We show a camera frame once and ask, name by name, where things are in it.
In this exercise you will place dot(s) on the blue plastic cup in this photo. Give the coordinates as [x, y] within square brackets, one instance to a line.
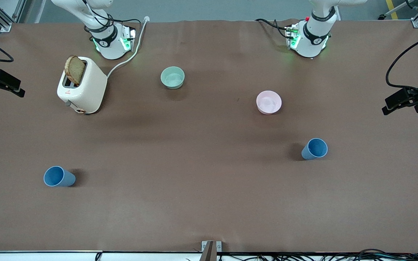
[316, 148]
[54, 176]

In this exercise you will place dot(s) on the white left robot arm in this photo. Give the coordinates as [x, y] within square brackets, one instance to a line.
[310, 43]

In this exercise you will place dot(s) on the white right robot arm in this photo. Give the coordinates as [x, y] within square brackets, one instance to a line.
[111, 47]

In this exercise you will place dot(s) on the brown bread slice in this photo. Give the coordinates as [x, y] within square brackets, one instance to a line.
[74, 70]

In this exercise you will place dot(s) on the cream white toaster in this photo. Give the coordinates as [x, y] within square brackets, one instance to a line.
[93, 87]

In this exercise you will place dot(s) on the green lit base connector board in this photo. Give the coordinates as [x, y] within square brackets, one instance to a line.
[292, 36]
[127, 40]

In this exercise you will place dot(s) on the pink bowl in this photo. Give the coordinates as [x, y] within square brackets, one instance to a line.
[269, 102]

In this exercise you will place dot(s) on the mint green bowl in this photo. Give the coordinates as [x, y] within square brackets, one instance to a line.
[172, 78]

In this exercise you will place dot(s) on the brown table cover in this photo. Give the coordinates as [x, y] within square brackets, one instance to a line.
[209, 188]

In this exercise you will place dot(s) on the grey metal bracket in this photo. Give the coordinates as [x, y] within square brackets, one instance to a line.
[209, 250]

